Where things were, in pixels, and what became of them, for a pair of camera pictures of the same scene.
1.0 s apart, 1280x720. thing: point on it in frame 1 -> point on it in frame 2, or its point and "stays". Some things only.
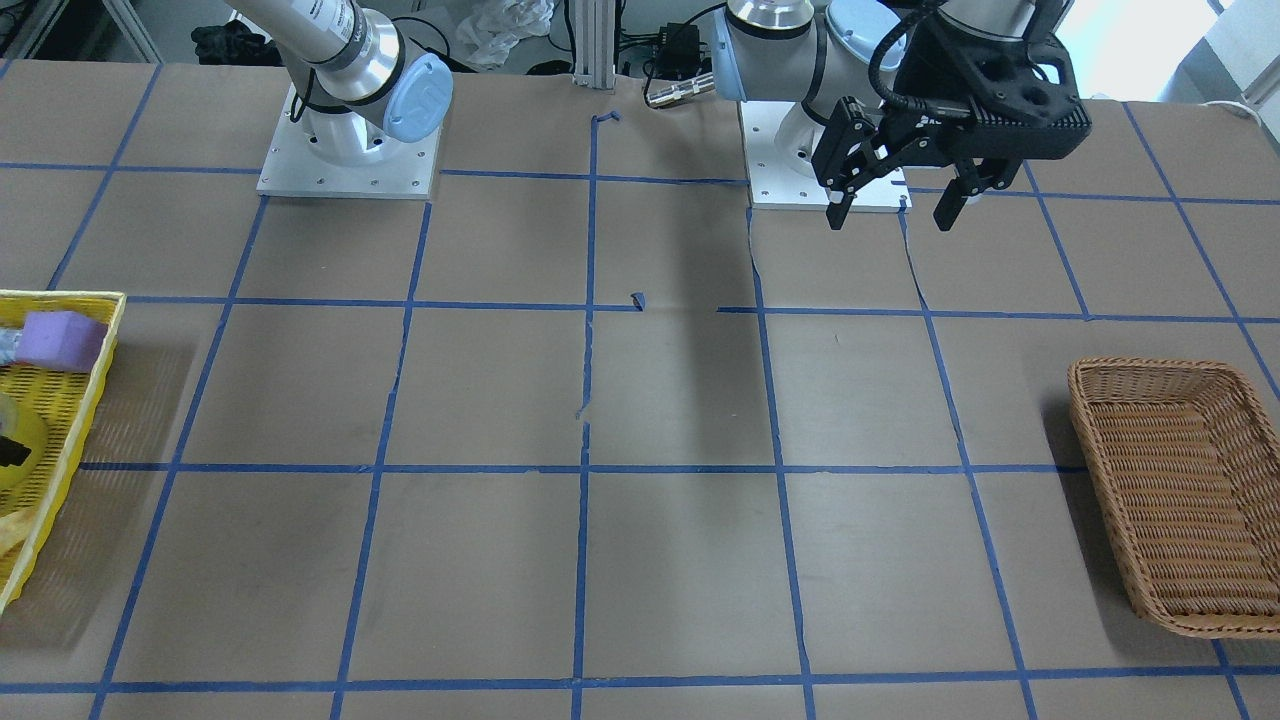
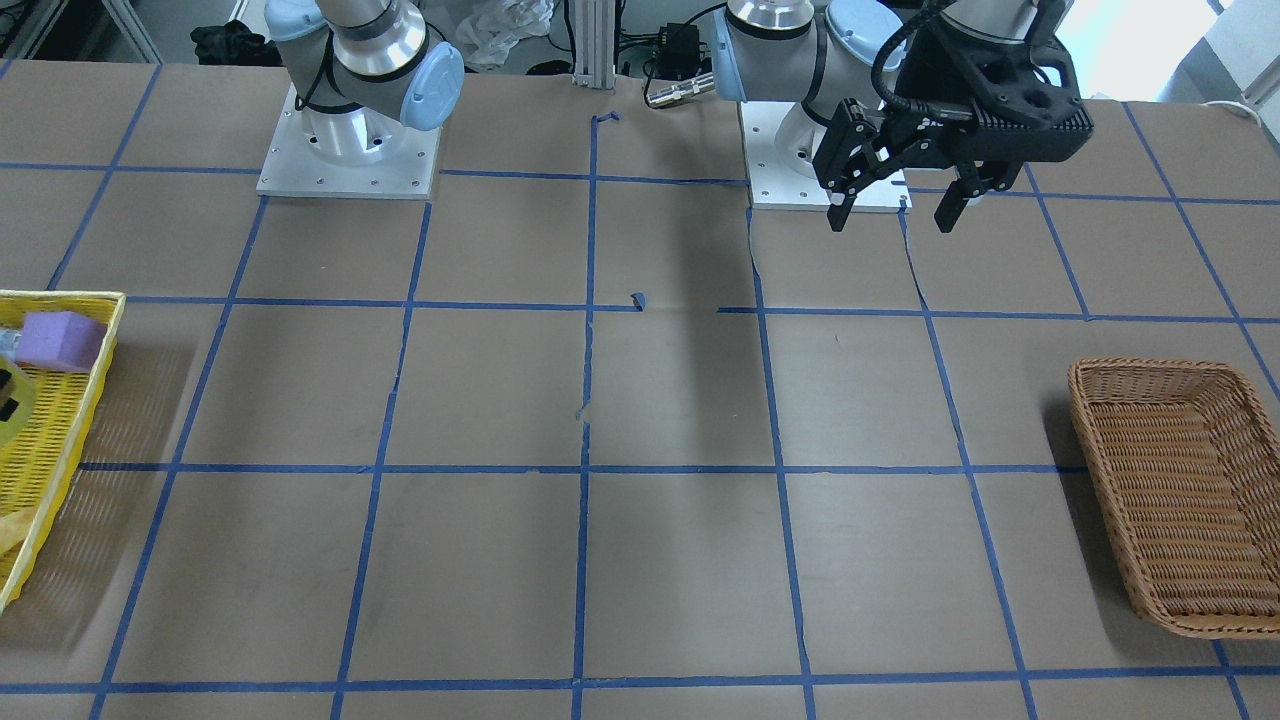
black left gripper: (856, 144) stays
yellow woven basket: (31, 512) stays
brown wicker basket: (1187, 461) stays
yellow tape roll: (29, 430) -> (15, 427)
